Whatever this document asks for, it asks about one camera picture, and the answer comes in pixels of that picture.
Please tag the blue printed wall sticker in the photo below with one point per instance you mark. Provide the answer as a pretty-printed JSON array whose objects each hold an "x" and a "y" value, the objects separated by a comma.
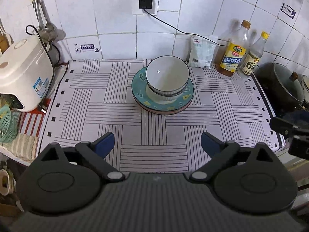
[{"x": 85, "y": 47}]

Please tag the dark wall sticker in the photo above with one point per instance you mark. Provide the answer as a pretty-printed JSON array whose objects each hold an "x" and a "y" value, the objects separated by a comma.
[{"x": 288, "y": 11}]

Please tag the red striped cloth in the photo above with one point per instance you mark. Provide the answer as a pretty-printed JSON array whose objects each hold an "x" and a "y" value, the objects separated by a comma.
[{"x": 30, "y": 123}]

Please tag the large yellow label bottle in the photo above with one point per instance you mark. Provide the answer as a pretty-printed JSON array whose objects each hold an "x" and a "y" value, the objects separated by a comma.
[{"x": 234, "y": 50}]

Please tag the green plastic basket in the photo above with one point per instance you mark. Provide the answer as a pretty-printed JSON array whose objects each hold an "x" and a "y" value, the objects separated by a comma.
[{"x": 7, "y": 125}]

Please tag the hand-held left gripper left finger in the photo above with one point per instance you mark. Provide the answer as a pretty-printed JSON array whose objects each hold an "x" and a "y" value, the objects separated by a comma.
[{"x": 105, "y": 143}]

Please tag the beige striped towel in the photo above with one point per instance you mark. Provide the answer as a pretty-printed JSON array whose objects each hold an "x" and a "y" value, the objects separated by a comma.
[{"x": 20, "y": 146}]

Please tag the striped white tablecloth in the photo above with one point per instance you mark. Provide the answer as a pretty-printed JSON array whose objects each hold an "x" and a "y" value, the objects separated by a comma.
[{"x": 154, "y": 125}]

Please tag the white plastic object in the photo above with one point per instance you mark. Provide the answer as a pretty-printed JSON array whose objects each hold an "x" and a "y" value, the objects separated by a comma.
[{"x": 4, "y": 181}]

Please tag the white rice cooker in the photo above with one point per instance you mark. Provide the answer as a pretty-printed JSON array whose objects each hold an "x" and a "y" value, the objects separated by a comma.
[{"x": 24, "y": 72}]

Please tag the black power adapter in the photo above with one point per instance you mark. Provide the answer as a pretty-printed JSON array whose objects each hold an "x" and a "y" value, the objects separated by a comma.
[{"x": 144, "y": 0}]

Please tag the hanging metal ladle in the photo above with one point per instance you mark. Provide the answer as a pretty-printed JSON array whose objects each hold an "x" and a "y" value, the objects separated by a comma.
[{"x": 45, "y": 26}]

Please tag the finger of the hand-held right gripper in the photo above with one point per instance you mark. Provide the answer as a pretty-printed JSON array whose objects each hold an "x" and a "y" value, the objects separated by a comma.
[{"x": 283, "y": 125}]

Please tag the dark pot with glass lid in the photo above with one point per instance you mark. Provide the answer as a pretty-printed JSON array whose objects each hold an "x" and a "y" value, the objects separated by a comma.
[{"x": 284, "y": 84}]

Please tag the teal plate with egg print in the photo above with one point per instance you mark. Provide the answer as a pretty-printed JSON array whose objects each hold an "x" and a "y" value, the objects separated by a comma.
[{"x": 138, "y": 87}]

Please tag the pink plate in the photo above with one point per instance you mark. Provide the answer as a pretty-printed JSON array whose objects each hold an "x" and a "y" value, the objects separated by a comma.
[{"x": 166, "y": 111}]

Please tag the white salt bag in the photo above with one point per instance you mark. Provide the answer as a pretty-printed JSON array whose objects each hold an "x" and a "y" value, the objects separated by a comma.
[{"x": 201, "y": 52}]

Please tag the white wall socket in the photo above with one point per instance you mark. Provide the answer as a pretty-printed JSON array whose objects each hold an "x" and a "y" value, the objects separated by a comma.
[{"x": 146, "y": 2}]

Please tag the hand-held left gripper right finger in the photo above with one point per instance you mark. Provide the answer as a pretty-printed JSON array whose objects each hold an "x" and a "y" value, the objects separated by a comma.
[{"x": 210, "y": 143}]

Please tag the small white label bottle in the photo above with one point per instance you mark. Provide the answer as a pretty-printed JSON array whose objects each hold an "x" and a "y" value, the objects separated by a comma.
[{"x": 252, "y": 58}]

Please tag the grey ceramic bowl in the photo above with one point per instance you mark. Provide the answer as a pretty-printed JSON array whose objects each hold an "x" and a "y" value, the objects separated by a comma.
[{"x": 167, "y": 78}]

